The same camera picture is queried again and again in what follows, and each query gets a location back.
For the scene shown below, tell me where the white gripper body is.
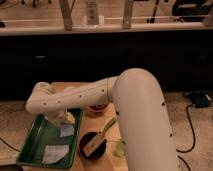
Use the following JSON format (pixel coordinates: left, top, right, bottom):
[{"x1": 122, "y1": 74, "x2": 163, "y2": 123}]
[{"x1": 45, "y1": 110, "x2": 75, "y2": 127}]

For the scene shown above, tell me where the light blue sponge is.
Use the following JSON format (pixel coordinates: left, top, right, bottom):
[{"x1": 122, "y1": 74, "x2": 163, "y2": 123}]
[{"x1": 60, "y1": 124, "x2": 75, "y2": 137}]

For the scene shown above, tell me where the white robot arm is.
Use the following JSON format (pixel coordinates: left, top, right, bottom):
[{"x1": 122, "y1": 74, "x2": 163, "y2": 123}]
[{"x1": 26, "y1": 68, "x2": 179, "y2": 171}]

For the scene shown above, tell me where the green plastic tray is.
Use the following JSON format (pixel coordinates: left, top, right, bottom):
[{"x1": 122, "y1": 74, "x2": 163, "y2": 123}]
[{"x1": 16, "y1": 108, "x2": 83, "y2": 170}]

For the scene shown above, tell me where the white cloth in tray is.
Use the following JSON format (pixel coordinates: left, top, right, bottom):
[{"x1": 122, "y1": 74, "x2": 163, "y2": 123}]
[{"x1": 42, "y1": 145, "x2": 69, "y2": 164}]

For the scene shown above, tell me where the dark brown bowl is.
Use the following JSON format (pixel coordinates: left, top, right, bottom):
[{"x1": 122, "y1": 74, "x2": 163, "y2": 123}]
[{"x1": 78, "y1": 131, "x2": 107, "y2": 161}]

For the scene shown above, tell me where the red small bowl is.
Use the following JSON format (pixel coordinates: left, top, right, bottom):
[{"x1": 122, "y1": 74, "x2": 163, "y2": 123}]
[{"x1": 86, "y1": 104, "x2": 108, "y2": 113}]

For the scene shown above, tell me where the green translucent cup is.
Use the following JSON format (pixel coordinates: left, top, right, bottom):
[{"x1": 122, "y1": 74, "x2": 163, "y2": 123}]
[{"x1": 112, "y1": 140, "x2": 125, "y2": 158}]

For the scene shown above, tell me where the white remote control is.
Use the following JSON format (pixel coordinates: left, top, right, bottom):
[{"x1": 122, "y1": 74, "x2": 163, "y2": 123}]
[{"x1": 86, "y1": 0, "x2": 99, "y2": 25}]

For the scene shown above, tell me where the dark power adapter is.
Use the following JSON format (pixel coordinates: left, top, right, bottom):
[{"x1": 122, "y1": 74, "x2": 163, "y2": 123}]
[{"x1": 184, "y1": 91, "x2": 211, "y2": 108}]

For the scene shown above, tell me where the black cable left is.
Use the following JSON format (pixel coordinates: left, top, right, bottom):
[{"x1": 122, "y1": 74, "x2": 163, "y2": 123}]
[{"x1": 0, "y1": 136, "x2": 22, "y2": 153}]

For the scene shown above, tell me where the black cable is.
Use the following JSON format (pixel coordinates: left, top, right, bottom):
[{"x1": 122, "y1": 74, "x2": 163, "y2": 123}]
[
  {"x1": 175, "y1": 103, "x2": 198, "y2": 171},
  {"x1": 0, "y1": 136, "x2": 22, "y2": 153}
]

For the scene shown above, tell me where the black cable right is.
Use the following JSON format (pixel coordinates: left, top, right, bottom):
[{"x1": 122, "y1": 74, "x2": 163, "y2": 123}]
[{"x1": 175, "y1": 103, "x2": 198, "y2": 171}]

